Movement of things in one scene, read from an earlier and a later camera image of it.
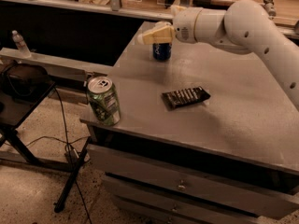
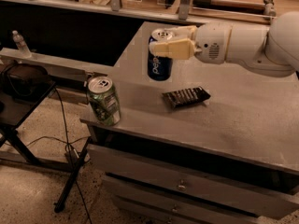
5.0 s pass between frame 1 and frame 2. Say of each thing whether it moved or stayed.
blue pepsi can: moved
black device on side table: stayed
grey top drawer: stayed
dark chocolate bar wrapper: stayed
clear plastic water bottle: stayed
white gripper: moved
